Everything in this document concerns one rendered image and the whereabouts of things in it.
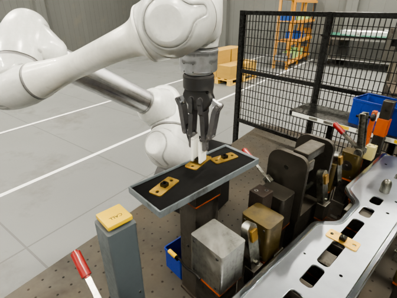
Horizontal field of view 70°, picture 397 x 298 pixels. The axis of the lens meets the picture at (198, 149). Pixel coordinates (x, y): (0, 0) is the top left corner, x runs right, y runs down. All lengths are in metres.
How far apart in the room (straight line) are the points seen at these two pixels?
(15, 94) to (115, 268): 0.51
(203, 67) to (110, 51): 0.20
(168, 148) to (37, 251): 1.57
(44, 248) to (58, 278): 1.25
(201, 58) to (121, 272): 0.52
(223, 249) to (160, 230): 0.68
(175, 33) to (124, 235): 0.44
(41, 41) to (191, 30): 0.62
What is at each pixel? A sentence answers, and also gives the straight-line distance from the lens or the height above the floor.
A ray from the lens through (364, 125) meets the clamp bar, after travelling 1.25.
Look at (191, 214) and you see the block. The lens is 0.83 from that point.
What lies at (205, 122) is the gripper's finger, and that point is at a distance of 0.72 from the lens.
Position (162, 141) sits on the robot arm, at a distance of 1.14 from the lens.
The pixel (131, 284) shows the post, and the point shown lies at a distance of 0.80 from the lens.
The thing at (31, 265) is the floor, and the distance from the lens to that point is 2.39.
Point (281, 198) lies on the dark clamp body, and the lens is 0.87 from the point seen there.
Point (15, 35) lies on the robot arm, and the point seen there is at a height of 1.50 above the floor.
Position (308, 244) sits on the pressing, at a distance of 0.87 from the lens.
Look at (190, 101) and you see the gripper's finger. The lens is 0.71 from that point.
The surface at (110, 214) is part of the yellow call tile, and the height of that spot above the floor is 1.16.
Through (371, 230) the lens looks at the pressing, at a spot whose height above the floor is 1.00.
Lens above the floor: 1.58
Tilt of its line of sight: 27 degrees down
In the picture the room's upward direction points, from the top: straight up
